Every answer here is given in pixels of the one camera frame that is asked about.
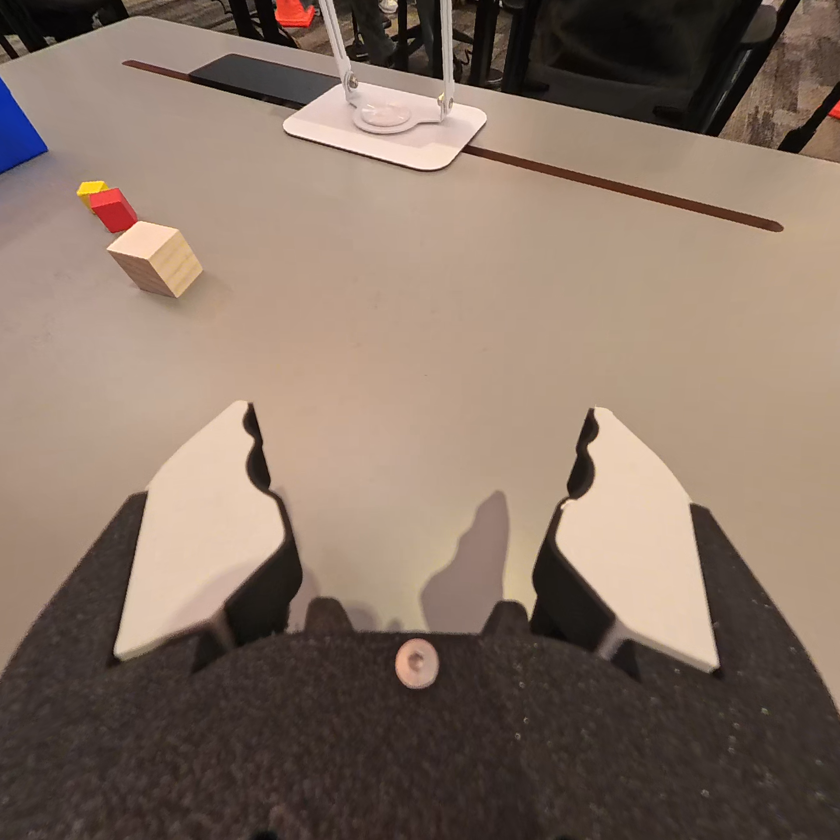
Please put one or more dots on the yellow wooden cube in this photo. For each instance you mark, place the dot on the yellow wooden cube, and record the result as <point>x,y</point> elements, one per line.
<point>88,189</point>

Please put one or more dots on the black stand leg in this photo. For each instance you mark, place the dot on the black stand leg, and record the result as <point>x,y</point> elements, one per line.
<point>810,124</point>

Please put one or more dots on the blue plastic bin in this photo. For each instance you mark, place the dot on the blue plastic bin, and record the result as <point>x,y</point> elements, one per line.
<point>16,131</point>

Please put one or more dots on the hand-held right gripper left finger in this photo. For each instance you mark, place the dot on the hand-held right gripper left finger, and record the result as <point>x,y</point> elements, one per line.
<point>197,538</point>

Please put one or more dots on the red wooden cube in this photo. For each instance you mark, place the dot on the red wooden cube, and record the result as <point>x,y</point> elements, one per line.
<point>113,211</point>

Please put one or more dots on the black office chair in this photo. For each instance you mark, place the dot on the black office chair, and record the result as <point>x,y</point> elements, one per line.
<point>623,59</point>

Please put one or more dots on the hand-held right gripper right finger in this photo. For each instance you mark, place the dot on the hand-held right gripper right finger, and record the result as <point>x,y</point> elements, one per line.
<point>636,544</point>

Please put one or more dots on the orange traffic cone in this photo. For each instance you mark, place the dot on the orange traffic cone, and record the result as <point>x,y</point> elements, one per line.
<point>295,13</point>

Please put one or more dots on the large natural wooden cube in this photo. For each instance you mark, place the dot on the large natural wooden cube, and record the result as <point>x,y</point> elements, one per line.
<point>154,259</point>

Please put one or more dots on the white mount plate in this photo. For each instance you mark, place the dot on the white mount plate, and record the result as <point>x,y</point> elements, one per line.
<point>426,141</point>

